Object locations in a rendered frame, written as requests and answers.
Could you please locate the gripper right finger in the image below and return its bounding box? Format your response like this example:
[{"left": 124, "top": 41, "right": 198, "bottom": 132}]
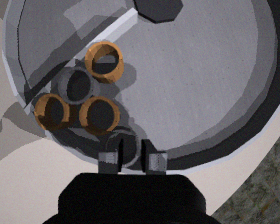
[{"left": 141, "top": 139, "right": 167, "bottom": 175}]

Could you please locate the grey metal bushing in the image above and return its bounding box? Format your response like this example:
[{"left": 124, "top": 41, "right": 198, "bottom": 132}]
[
  {"left": 101, "top": 127, "right": 140, "bottom": 168},
  {"left": 58, "top": 67, "right": 100, "bottom": 106}
]

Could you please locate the bronze bushing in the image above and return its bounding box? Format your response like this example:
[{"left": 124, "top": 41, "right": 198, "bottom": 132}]
[
  {"left": 34, "top": 93, "right": 78, "bottom": 131},
  {"left": 84, "top": 41, "right": 124, "bottom": 84},
  {"left": 79, "top": 96, "right": 120, "bottom": 136}
]

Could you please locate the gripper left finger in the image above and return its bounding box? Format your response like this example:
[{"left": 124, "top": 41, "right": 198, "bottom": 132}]
[{"left": 98, "top": 138, "right": 123, "bottom": 174}]

